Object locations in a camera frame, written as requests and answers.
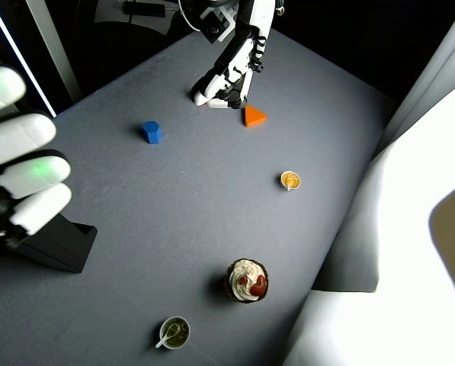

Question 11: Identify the white curtain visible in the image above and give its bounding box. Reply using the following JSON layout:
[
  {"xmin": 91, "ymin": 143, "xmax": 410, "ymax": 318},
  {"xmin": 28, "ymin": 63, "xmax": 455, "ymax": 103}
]
[{"xmin": 283, "ymin": 0, "xmax": 455, "ymax": 366}]

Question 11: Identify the thin white cable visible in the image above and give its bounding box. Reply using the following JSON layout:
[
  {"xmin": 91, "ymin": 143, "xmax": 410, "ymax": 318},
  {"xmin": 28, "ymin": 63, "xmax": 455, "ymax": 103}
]
[{"xmin": 177, "ymin": 0, "xmax": 207, "ymax": 34}]

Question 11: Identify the grey table cloth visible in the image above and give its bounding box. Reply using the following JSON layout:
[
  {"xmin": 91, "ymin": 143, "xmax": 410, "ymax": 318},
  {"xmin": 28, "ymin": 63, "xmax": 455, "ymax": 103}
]
[{"xmin": 0, "ymin": 28, "xmax": 398, "ymax": 366}]

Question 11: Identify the blue hexagon block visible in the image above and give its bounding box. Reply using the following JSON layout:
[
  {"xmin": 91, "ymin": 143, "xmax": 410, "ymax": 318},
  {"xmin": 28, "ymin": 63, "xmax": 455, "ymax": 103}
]
[{"xmin": 142, "ymin": 120, "xmax": 163, "ymax": 145}]

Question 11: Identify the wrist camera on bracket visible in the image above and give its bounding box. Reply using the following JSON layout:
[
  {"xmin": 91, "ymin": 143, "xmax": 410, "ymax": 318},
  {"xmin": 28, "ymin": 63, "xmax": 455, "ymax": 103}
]
[{"xmin": 199, "ymin": 6, "xmax": 239, "ymax": 44}]

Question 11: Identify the small bowl with yellow filling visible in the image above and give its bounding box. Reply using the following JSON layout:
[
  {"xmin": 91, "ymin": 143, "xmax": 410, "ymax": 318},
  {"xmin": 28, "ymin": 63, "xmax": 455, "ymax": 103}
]
[{"xmin": 280, "ymin": 170, "xmax": 303, "ymax": 192}]

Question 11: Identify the black stand base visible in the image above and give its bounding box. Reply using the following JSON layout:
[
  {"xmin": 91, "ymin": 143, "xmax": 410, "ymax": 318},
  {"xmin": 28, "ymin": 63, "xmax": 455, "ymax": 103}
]
[{"xmin": 11, "ymin": 212, "xmax": 99, "ymax": 275}]

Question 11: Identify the toy cupcake with white cream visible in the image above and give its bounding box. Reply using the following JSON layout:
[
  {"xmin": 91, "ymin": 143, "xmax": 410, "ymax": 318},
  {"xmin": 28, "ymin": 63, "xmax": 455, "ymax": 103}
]
[{"xmin": 223, "ymin": 258, "xmax": 271, "ymax": 305}]

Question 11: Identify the orange triangle block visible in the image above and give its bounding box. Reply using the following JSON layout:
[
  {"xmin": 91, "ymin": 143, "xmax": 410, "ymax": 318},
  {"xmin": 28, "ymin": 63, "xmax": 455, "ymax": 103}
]
[{"xmin": 242, "ymin": 104, "xmax": 268, "ymax": 128}]

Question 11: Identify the white pole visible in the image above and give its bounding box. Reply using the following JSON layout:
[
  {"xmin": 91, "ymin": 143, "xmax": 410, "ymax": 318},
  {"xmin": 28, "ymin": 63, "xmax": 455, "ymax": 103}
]
[{"xmin": 24, "ymin": 0, "xmax": 84, "ymax": 104}]

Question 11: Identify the beige board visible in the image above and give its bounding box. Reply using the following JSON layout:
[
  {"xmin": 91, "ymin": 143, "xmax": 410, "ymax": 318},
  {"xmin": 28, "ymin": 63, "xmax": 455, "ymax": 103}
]
[{"xmin": 428, "ymin": 178, "xmax": 455, "ymax": 308}]

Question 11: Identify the small bowl with green filling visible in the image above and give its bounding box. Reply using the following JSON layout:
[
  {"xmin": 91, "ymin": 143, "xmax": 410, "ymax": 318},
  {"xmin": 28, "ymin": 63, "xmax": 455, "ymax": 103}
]
[{"xmin": 155, "ymin": 316, "xmax": 192, "ymax": 351}]

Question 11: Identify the white and black hand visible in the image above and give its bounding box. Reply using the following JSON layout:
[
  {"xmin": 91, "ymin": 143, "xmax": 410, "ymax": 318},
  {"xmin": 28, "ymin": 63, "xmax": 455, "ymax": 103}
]
[
  {"xmin": 0, "ymin": 66, "xmax": 74, "ymax": 265},
  {"xmin": 191, "ymin": 34, "xmax": 269, "ymax": 111}
]

